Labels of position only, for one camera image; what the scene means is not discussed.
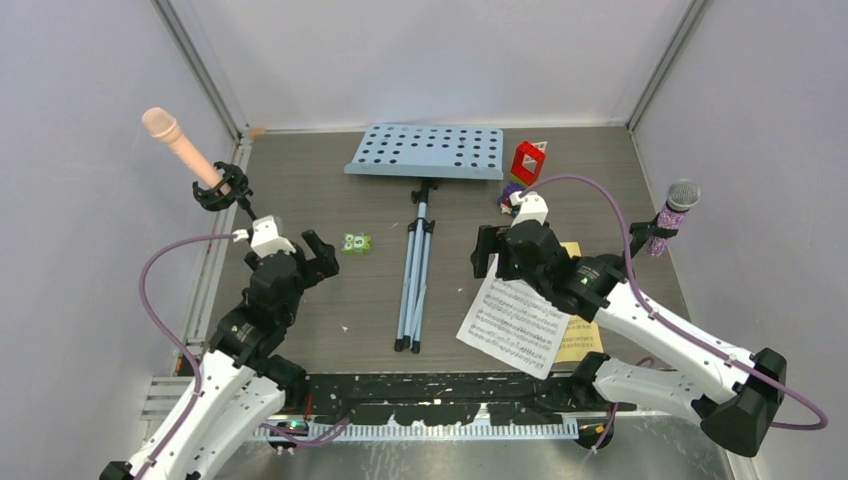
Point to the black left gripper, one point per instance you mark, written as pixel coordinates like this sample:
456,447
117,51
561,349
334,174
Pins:
324,254

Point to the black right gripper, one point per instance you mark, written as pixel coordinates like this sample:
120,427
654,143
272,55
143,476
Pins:
490,241

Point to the white sheet music page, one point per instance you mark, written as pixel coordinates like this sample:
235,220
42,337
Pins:
513,324

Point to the light blue music stand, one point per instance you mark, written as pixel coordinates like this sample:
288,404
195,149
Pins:
429,153

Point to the yellow sheet music page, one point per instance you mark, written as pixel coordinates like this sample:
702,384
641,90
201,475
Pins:
580,338

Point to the beige microphone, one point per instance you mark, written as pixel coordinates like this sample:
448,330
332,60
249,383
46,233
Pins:
164,127

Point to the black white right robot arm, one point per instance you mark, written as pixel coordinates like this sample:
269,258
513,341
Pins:
728,391

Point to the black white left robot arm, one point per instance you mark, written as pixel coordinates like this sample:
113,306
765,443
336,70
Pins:
240,381

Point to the green number five toy block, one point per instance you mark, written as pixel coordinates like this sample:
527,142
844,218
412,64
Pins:
358,243

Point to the black left microphone stand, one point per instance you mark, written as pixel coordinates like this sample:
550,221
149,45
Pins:
233,187

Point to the black microphone stand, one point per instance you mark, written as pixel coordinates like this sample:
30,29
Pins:
233,187
642,232

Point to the colourful toy brick car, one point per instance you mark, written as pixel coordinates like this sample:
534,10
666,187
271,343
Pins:
528,161

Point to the black right microphone stand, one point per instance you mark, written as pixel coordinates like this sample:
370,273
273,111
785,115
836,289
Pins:
642,232

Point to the purple glitter microphone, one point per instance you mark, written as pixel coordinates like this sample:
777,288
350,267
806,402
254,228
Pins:
681,196

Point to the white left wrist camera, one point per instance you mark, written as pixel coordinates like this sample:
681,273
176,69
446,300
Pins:
265,237

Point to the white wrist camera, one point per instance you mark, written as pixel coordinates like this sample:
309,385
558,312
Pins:
531,207
265,237

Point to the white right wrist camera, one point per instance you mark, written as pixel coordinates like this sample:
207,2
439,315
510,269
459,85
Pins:
531,207

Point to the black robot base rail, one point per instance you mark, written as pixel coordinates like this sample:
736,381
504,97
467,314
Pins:
440,399

